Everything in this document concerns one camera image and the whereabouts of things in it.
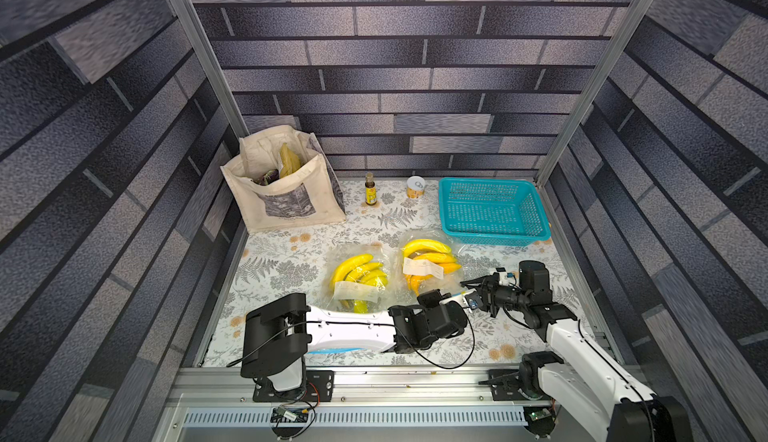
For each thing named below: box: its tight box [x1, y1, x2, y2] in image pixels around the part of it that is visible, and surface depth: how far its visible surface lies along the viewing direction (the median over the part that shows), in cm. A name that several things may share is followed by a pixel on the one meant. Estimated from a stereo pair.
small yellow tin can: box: [406, 176, 426, 199], surface depth 115 cm
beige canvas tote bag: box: [220, 125, 346, 234], surface depth 97 cm
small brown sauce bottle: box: [365, 172, 377, 206], surface depth 109 cm
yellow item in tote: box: [279, 142, 301, 178], surface depth 97 cm
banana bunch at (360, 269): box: [332, 254, 389, 314], surface depth 88 cm
